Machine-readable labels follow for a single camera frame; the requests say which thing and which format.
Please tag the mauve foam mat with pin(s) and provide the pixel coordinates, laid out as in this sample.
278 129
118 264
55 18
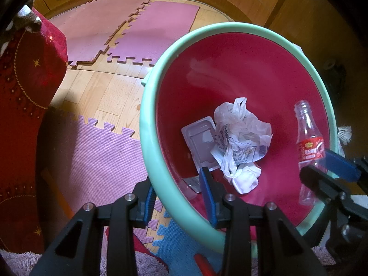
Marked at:
161 28

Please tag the fluffy pale purple rug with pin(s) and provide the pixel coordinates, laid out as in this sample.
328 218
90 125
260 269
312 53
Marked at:
14 264

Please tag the lilac foam mat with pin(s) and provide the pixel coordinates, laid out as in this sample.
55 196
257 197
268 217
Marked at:
100 164

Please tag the white and green carton box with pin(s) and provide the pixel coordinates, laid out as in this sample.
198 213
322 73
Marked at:
297 48

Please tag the blue foam mat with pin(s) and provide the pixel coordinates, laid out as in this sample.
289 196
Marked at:
178 241

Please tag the red bin with green rim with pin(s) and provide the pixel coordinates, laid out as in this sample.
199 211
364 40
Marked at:
215 63

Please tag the clear bottle with red label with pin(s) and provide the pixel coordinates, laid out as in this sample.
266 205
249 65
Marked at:
306 126

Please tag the red patterned cushion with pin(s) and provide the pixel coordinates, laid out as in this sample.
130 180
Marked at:
26 92

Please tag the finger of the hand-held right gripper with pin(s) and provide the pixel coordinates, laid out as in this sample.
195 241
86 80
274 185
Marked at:
325 184
342 165

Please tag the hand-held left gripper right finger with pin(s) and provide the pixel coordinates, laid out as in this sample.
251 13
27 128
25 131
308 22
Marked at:
207 201

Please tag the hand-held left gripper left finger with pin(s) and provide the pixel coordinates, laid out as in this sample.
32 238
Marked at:
149 207

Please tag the white shuttlecock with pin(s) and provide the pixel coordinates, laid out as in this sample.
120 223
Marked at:
345 135

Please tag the white printed plastic bag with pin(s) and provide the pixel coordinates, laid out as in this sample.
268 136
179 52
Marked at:
244 126

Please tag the round wooden table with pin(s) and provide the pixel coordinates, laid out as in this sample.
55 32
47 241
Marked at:
310 11

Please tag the brown polka dot cloth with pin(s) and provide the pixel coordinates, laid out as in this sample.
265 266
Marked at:
26 20

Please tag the dusty pink foam mat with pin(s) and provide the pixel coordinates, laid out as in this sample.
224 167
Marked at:
95 26

